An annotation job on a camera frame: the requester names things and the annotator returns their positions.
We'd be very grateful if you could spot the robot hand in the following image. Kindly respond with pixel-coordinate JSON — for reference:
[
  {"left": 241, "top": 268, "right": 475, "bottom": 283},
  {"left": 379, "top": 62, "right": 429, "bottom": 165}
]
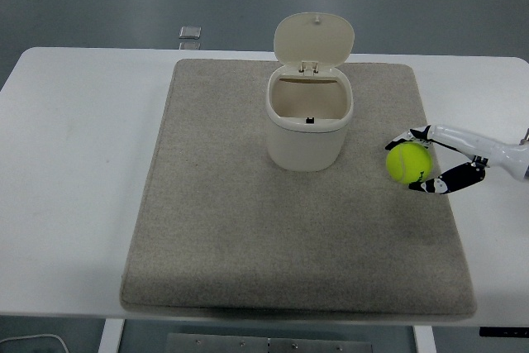
[{"left": 384, "top": 123, "right": 529, "bottom": 196}]

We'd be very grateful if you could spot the beige fabric mat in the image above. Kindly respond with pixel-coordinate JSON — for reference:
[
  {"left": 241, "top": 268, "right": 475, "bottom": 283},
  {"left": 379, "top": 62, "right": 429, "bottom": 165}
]
[{"left": 118, "top": 58, "right": 479, "bottom": 322}]

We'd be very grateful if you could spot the white table leg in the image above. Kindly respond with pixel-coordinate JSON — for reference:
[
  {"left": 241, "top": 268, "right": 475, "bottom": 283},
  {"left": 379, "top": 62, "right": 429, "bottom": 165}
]
[
  {"left": 98, "top": 318, "right": 125, "bottom": 353},
  {"left": 412, "top": 325, "right": 434, "bottom": 353}
]

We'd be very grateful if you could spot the black table control panel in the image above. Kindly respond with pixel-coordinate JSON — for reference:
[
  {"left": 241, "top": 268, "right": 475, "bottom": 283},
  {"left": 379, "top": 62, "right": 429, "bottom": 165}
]
[{"left": 479, "top": 327, "right": 529, "bottom": 337}]

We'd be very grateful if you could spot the cream bin with hinged lid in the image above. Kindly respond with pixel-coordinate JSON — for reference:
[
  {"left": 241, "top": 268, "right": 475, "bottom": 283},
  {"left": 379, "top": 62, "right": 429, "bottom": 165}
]
[{"left": 265, "top": 13, "right": 356, "bottom": 172}]

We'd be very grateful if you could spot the yellow tennis ball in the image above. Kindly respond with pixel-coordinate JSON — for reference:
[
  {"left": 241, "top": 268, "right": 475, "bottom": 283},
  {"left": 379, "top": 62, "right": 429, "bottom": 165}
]
[{"left": 385, "top": 141, "right": 433, "bottom": 184}]

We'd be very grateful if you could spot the grey metal plate with screws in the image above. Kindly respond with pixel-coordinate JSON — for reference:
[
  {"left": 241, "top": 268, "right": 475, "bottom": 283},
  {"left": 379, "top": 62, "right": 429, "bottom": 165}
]
[{"left": 164, "top": 332, "right": 373, "bottom": 353}]

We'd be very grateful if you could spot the white cable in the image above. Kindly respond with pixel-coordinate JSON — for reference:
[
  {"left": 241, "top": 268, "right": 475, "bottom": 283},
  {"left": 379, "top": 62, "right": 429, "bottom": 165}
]
[{"left": 0, "top": 332, "right": 69, "bottom": 353}]

